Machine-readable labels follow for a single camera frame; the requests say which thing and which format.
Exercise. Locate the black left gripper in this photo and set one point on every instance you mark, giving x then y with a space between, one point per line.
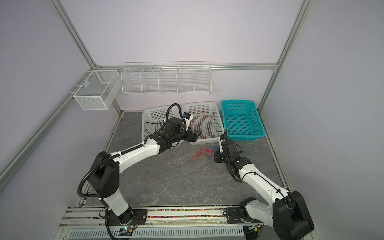
195 137

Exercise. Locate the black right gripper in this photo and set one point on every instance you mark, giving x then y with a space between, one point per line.
217 159

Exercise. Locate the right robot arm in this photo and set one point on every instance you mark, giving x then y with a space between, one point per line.
286 212

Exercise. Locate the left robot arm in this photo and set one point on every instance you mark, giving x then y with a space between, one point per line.
102 181

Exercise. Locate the white plastic basket middle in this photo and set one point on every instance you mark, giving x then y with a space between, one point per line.
206 118

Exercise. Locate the white plastic basket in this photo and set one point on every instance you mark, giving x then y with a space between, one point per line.
206 118
162 124

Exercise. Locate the white plastic basket left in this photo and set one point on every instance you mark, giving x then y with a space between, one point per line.
162 124

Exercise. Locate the teal plastic basket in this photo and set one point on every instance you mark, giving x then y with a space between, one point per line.
242 120

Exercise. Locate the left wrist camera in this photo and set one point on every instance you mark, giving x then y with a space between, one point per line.
187 118

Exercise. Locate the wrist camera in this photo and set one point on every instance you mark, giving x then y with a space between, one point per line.
221 140
187 118

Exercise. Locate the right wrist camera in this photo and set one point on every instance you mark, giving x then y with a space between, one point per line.
221 140

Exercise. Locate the white wire wall rack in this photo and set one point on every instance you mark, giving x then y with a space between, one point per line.
166 78

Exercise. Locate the white slotted cable duct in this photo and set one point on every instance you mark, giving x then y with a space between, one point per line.
158 233

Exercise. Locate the white wire mesh box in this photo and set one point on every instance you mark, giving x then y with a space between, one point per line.
99 90

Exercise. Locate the aluminium frame corner post right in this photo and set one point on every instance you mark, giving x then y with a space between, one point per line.
303 12

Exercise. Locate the aluminium frame corner post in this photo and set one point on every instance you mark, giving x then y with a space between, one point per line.
67 24
303 12

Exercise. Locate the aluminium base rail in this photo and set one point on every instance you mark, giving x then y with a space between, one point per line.
165 217

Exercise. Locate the aluminium frame corner post left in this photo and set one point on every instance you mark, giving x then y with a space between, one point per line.
67 24

